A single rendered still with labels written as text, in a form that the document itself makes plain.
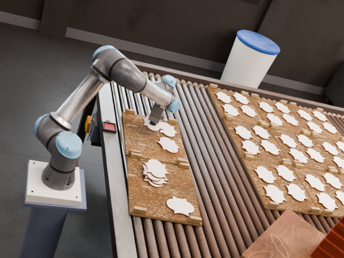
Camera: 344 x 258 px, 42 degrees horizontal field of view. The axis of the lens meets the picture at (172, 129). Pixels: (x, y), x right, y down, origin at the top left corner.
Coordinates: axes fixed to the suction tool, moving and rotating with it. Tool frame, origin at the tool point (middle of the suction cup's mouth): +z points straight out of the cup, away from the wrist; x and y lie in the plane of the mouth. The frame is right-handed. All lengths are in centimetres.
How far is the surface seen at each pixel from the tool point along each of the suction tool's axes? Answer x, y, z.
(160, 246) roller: -28, -78, 7
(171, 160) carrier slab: -18.0, -18.7, 4.2
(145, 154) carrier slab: -3.8, -23.7, 4.2
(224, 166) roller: -47.4, -0.1, 6.0
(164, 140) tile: -10.0, -4.5, 3.4
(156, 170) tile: -13.0, -37.1, 0.9
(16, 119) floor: 114, 82, 98
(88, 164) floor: 41, 65, 98
